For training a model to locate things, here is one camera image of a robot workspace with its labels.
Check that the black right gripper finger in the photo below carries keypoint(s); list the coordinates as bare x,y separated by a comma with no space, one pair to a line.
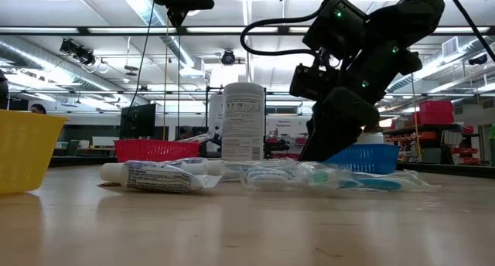
328,142

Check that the white red toothbrush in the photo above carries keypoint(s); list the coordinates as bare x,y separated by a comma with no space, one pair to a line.
195,137

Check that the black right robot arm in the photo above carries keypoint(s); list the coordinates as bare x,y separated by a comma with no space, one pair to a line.
406,18

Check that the white travel toothpaste tube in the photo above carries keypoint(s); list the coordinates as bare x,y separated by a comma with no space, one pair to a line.
201,167
154,179

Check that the blue plastic basket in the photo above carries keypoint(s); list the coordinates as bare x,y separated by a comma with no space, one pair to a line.
371,157

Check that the white blue toothbrush in bag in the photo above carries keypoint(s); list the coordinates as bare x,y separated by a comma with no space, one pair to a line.
381,184

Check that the red storage bins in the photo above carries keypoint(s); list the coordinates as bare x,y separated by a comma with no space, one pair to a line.
435,112

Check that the black shelf rack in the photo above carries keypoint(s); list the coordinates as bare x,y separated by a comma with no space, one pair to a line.
429,142

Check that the white wipes canister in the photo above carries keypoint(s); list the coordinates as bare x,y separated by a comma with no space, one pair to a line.
243,123

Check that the black flat monitor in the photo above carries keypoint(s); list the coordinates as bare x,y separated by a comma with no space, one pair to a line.
137,121

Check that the red plastic basket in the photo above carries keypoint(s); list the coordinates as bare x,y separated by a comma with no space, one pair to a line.
154,150

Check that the person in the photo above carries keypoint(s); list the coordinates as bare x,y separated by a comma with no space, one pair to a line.
38,108

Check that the yellow plastic basket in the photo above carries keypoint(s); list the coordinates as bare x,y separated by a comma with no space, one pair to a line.
27,154

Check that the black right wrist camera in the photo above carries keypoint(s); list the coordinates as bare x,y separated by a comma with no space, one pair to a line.
309,82

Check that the black ceiling camera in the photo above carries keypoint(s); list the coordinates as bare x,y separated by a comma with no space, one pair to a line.
228,57

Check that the silver air duct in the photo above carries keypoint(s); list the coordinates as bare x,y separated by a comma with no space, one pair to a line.
38,61

